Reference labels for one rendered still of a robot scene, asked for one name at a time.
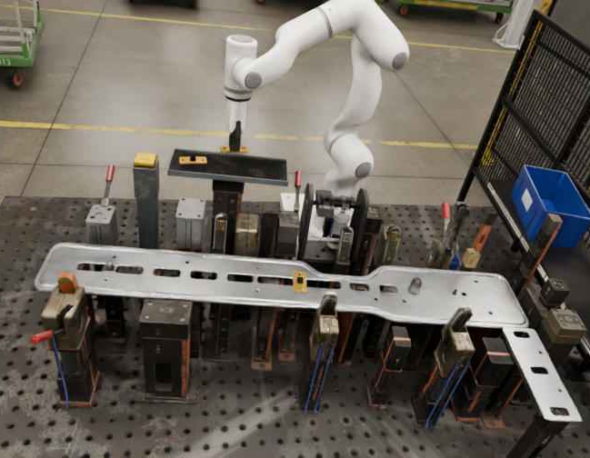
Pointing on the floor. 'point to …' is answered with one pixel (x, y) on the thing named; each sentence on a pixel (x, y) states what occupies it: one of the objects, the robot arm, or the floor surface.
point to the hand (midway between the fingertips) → (235, 142)
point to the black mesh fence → (584, 371)
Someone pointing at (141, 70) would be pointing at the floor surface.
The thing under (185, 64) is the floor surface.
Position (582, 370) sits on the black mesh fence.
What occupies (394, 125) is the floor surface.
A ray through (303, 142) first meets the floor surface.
